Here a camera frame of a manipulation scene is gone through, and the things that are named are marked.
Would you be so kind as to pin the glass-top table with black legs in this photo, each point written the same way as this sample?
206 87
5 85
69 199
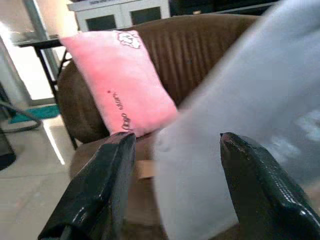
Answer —
37 43

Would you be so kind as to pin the light grey pillow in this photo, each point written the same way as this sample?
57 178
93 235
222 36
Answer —
250 87

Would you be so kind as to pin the pink plush pillow with embroidery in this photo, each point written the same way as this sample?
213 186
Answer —
117 80

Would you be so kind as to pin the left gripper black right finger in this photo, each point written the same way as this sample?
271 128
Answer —
265 200

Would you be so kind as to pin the brown velvet tub sofa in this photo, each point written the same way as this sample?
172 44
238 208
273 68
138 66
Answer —
190 55

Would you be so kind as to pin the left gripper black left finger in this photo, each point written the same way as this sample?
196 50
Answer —
95 190

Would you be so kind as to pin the white cabinet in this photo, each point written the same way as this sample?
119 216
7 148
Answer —
122 12

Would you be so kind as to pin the teal floor mat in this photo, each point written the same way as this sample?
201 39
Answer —
42 112

